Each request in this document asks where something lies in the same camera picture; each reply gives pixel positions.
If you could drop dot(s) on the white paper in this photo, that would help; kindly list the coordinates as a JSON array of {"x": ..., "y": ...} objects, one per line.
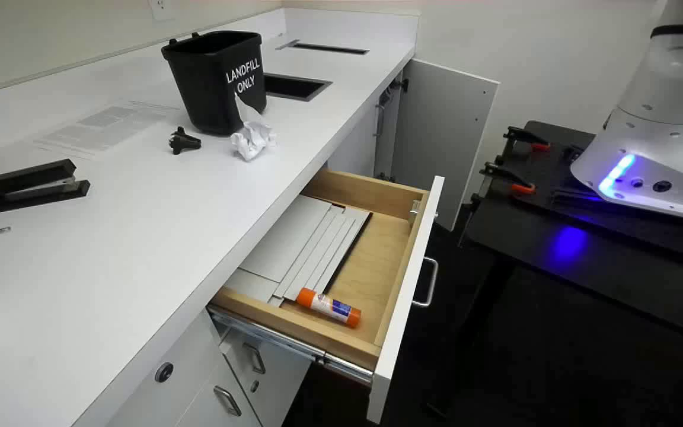
[{"x": 253, "y": 141}]

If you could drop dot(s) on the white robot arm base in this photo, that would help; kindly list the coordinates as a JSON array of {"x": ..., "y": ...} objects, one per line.
[{"x": 637, "y": 159}]

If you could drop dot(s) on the black landfill waste bin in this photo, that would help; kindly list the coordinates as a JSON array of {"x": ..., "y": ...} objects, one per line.
[{"x": 215, "y": 72}]

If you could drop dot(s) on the grey paper trimmer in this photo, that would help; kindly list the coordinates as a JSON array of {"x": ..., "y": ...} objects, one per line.
[{"x": 304, "y": 250}]

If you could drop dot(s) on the open wooden drawer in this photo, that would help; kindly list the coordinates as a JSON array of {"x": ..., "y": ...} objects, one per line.
[{"x": 377, "y": 276}]

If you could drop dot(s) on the orange capped glue stick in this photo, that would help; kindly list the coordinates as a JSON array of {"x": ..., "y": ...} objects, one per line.
[{"x": 329, "y": 307}]

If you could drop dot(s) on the open white cabinet door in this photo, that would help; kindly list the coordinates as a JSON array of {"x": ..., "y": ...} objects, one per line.
[{"x": 443, "y": 118}]

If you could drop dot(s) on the small black clip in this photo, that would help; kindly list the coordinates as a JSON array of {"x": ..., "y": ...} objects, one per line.
[{"x": 182, "y": 141}]

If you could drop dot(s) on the white cabinet drawer fronts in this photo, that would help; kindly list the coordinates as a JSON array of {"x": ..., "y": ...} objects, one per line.
[{"x": 217, "y": 378}]

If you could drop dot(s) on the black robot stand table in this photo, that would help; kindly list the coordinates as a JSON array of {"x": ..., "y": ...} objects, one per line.
[{"x": 562, "y": 231}]

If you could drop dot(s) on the flat printed paper sheet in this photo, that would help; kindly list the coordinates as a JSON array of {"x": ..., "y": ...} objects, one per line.
[{"x": 107, "y": 129}]

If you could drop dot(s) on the black stapler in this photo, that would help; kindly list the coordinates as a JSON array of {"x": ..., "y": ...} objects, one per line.
[{"x": 42, "y": 182}]

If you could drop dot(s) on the orange handled clamp front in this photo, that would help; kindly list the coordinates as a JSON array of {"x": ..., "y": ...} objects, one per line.
[{"x": 519, "y": 186}]

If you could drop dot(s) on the orange handled clamp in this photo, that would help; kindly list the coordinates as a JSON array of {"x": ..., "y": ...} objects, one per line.
[
  {"x": 519, "y": 186},
  {"x": 536, "y": 143}
]

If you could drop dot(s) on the orange handled clamp rear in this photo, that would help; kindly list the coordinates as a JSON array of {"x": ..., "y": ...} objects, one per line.
[{"x": 536, "y": 143}]

